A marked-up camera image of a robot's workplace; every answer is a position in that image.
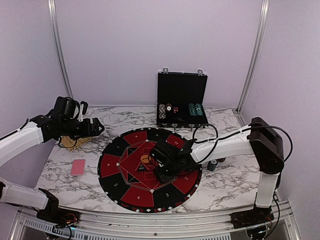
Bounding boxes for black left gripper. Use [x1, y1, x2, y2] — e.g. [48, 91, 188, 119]
[60, 117, 104, 141]

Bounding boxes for orange big blind button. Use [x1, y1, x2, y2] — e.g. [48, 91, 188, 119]
[140, 154, 150, 164]

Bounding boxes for black triangular all-in marker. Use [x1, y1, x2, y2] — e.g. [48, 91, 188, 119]
[135, 162, 148, 172]

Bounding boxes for blue green 50 chip stack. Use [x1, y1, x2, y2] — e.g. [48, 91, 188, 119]
[207, 160, 218, 172]

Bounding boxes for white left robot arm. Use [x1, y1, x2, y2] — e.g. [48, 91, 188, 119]
[0, 115, 105, 223]

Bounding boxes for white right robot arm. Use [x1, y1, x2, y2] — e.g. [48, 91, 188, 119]
[149, 117, 287, 224]

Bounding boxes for woven bamboo tray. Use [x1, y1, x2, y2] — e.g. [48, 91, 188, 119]
[60, 136, 92, 152]

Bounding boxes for round red black poker mat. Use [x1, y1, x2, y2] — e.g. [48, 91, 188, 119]
[97, 127, 202, 213]

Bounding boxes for red playing card deck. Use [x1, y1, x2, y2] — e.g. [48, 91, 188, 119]
[70, 159, 86, 176]

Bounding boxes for black orange 100 chip stack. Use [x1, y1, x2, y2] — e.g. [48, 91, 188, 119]
[217, 158, 226, 163]

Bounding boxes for cream blue chips in case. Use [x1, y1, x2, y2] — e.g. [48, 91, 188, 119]
[158, 103, 173, 120]

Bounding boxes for teal chips in case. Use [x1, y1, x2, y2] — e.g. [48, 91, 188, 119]
[188, 103, 205, 117]

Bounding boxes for black chip carrying case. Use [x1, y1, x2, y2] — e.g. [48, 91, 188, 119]
[156, 68, 208, 130]

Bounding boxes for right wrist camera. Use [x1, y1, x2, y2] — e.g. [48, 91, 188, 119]
[150, 139, 179, 165]

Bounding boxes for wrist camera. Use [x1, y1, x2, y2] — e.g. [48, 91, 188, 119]
[76, 101, 88, 122]
[150, 139, 179, 165]

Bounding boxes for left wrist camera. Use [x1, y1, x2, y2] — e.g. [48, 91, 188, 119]
[76, 101, 88, 122]

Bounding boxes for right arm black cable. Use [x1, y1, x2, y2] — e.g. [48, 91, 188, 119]
[191, 123, 293, 161]

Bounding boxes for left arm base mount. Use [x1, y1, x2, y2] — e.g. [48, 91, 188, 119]
[36, 197, 80, 227]

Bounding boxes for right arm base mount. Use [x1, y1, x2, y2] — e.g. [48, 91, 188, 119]
[230, 205, 275, 229]

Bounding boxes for left aluminium frame post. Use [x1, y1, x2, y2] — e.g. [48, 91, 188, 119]
[47, 0, 74, 98]

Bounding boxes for aluminium frame post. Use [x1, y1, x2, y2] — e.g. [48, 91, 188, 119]
[236, 0, 270, 115]
[47, 0, 74, 98]

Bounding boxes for aluminium front rail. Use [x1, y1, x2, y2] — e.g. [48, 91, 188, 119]
[9, 201, 301, 240]

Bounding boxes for right aluminium frame post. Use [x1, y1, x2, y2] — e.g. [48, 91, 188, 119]
[236, 0, 270, 115]

